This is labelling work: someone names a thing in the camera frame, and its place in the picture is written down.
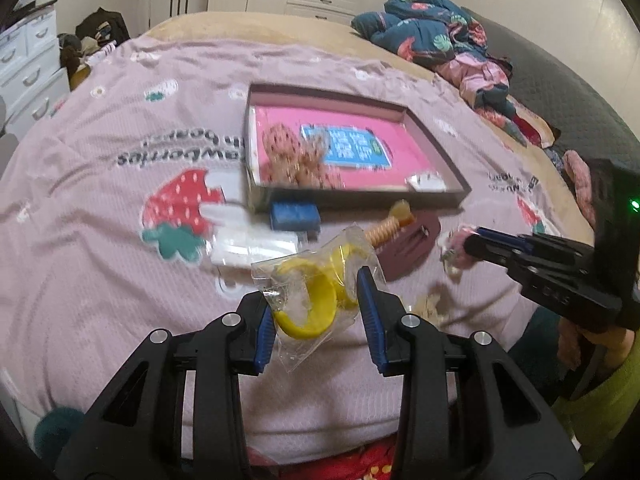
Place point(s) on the small blue box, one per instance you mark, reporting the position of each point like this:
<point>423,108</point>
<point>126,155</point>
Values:
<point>295,216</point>

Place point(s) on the dark blue floral quilt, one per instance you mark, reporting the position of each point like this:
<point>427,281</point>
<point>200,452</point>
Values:
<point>425,25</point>

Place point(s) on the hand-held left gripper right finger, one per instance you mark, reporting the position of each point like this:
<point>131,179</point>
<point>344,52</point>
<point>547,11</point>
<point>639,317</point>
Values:
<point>371,320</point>

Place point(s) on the dark clutter bag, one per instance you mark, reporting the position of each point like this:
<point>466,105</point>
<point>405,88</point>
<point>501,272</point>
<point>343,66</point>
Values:
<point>75,50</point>

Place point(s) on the pink plush toy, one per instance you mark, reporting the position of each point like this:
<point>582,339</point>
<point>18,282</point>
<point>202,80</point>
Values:
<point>580,185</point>

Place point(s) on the maroon hair claw clip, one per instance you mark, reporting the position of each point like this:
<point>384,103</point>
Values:
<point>407,250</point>

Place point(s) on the white drawer cabinet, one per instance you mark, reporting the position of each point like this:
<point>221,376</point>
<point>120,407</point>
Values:
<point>30,75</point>

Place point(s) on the red printed cloth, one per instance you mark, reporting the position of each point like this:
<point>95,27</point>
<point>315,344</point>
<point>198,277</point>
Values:
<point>360,465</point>

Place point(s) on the black flat object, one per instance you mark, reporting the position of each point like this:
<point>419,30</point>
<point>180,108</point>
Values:
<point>27,14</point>

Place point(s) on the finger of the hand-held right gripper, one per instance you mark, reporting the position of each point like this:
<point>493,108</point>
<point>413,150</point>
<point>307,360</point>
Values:
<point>492,252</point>
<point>525,242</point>

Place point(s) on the pink children's book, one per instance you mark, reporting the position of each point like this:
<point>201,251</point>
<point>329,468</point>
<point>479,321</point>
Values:
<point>410,155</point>

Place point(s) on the small white accessory packet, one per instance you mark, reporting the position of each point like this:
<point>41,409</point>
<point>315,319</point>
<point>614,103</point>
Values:
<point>425,182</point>

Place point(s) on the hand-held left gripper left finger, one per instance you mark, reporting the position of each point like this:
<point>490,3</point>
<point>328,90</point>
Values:
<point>262,340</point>

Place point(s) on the teal fluffy cloth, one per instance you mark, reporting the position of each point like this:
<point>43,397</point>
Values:
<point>60,430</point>

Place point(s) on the peach sheer bow hair clip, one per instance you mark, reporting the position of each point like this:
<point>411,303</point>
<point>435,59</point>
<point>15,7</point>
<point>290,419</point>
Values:
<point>430,310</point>

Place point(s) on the person's right hand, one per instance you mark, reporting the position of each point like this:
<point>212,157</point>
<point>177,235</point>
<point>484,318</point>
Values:
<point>575,345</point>

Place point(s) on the black bag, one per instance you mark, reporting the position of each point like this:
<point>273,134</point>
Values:
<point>102,27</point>

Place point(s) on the white card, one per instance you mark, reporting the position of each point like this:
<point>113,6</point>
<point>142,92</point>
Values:
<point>250,250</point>

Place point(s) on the yellow rings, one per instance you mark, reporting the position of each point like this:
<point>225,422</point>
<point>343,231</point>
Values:
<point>312,305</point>

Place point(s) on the grey quilted bedspread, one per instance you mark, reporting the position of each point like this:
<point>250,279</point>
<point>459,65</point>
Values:
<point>575,85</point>

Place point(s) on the pink patterned clothing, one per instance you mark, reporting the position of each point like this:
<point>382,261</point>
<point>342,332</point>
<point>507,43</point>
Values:
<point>480,80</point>

